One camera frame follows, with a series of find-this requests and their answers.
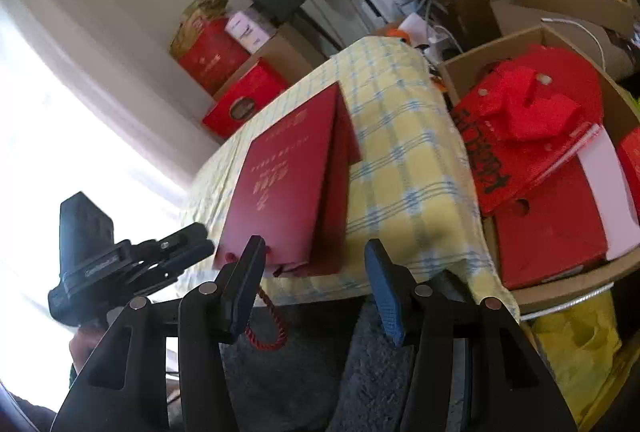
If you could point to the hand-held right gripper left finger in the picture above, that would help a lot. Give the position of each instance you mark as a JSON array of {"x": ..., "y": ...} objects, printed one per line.
[{"x": 245, "y": 282}]

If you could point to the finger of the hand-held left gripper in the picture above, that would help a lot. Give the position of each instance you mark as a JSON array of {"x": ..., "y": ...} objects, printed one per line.
[
  {"x": 185, "y": 234},
  {"x": 190, "y": 259}
]

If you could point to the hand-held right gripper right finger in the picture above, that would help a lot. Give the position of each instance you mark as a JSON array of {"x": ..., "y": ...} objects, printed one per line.
[{"x": 387, "y": 297}]

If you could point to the dark red gift box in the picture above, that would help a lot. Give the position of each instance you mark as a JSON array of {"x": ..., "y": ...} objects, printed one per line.
[{"x": 285, "y": 172}]

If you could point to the red plastic bags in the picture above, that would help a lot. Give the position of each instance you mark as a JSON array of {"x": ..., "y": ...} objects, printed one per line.
[{"x": 480, "y": 172}]

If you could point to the red cardboard box with hole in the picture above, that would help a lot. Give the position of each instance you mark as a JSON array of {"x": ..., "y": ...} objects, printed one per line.
[{"x": 550, "y": 237}]

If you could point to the large cardboard box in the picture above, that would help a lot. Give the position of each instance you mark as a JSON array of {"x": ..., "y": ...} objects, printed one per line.
[{"x": 575, "y": 287}]

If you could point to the pink box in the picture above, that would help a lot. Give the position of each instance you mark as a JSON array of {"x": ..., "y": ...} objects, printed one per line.
[{"x": 600, "y": 182}]

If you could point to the person's left hand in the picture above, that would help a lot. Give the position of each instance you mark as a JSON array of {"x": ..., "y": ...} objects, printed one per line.
[{"x": 85, "y": 349}]

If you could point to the white sheer curtain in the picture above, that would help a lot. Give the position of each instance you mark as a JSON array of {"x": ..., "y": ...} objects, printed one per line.
[{"x": 75, "y": 137}]

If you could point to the yellow plaid tablecloth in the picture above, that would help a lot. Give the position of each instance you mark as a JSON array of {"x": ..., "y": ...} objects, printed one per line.
[{"x": 400, "y": 172}]

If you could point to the red gift box oval label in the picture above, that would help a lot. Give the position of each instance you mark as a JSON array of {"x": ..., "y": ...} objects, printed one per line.
[{"x": 255, "y": 87}]

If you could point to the red gold-print gift bag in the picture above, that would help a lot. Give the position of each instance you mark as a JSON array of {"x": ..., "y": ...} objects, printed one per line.
[{"x": 210, "y": 52}]

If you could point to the brown closed cardboard box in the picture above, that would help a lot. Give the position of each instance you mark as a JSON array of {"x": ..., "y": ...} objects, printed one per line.
[{"x": 290, "y": 52}]

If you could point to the white tissue pack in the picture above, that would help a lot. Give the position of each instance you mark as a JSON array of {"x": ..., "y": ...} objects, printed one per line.
[{"x": 250, "y": 30}]

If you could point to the gold shopping bag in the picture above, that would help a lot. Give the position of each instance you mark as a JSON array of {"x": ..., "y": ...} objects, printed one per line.
[{"x": 200, "y": 7}]

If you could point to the orange toy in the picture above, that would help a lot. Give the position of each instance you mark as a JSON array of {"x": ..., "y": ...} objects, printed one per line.
[{"x": 398, "y": 35}]

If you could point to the white paper sheet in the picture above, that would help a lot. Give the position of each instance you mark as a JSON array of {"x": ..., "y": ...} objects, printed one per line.
[{"x": 417, "y": 27}]

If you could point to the light grey plastic case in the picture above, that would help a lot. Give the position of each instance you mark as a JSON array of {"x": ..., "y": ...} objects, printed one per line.
[{"x": 410, "y": 5}]

